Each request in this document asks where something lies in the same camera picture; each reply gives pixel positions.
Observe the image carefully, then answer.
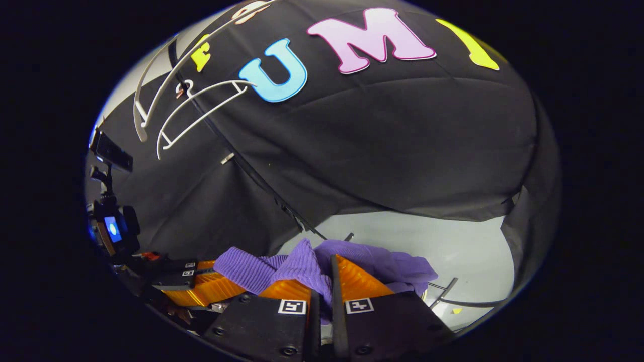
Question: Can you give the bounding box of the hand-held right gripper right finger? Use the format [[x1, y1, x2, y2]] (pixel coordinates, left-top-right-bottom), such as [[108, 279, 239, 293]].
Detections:
[[329, 254, 456, 362]]

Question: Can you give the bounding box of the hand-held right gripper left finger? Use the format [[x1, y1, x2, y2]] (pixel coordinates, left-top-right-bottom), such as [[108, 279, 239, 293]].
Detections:
[[201, 278, 323, 362]]

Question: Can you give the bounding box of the purple ribbed jacket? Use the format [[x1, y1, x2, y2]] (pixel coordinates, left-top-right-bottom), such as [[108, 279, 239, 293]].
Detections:
[[214, 238, 438, 322]]

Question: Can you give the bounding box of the white plastic hanger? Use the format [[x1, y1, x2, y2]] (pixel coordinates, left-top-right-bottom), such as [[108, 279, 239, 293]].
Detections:
[[157, 79, 258, 160], [133, 0, 275, 143]]

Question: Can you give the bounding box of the black clothes rack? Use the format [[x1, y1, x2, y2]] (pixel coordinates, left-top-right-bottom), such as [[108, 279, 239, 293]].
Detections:
[[169, 38, 506, 308]]

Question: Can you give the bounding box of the black backdrop cloth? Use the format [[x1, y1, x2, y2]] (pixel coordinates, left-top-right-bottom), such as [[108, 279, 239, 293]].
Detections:
[[86, 0, 561, 302]]

